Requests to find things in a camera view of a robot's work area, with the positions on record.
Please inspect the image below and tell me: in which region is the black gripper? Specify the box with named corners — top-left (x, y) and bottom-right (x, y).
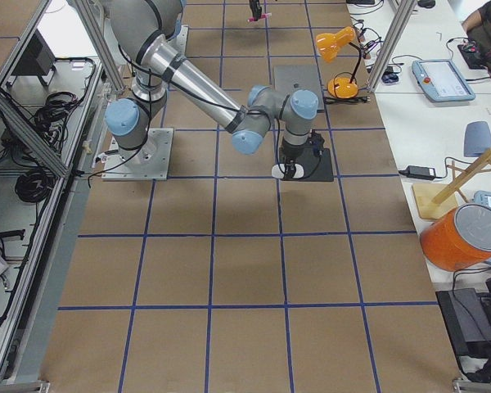
top-left (249, 0), bottom-right (262, 12)
top-left (279, 130), bottom-right (324, 180)

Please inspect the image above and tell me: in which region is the white computer mouse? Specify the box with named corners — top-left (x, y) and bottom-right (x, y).
top-left (271, 163), bottom-right (304, 180)

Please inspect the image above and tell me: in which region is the pink marker pen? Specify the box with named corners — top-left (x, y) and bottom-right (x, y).
top-left (247, 12), bottom-right (272, 23)

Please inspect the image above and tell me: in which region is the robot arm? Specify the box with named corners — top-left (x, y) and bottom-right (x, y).
top-left (109, 1), bottom-right (327, 181)

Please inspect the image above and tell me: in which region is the black mousepad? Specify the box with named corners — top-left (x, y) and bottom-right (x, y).
top-left (282, 148), bottom-right (335, 182)

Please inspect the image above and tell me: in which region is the grey closed laptop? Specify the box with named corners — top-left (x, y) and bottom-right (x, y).
top-left (273, 65), bottom-right (325, 112)

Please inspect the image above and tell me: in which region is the orange desk lamp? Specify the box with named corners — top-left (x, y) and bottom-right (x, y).
top-left (315, 26), bottom-right (362, 101)

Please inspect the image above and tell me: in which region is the black power adapter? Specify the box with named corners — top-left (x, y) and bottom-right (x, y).
top-left (405, 165), bottom-right (436, 180)

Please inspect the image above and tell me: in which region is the wooden stand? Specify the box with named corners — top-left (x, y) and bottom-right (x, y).
top-left (412, 147), bottom-right (491, 220)

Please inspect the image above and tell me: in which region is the orange cylindrical container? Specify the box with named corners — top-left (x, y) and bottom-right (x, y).
top-left (420, 203), bottom-right (491, 272)

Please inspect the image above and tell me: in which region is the black lamp power cable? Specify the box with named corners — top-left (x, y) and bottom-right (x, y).
top-left (323, 94), bottom-right (372, 105)

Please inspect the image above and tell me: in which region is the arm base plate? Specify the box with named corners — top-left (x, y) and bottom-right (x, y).
top-left (101, 128), bottom-right (174, 181)
top-left (168, 24), bottom-right (189, 55)

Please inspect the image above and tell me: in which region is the aluminium frame post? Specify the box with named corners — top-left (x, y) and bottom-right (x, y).
top-left (367, 0), bottom-right (417, 93)

